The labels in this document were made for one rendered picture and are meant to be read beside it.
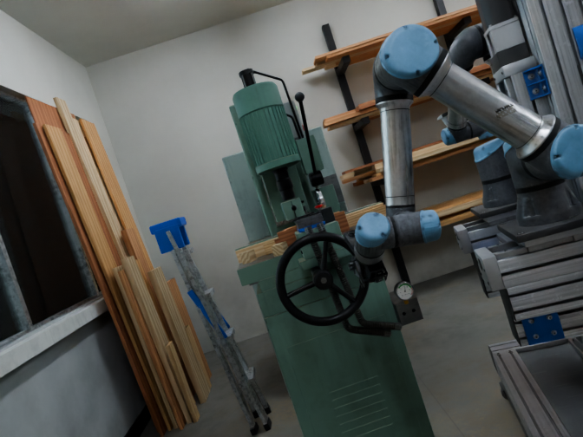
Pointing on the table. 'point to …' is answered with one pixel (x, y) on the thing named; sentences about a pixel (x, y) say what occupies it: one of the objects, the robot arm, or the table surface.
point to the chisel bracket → (291, 210)
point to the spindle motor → (265, 127)
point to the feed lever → (309, 146)
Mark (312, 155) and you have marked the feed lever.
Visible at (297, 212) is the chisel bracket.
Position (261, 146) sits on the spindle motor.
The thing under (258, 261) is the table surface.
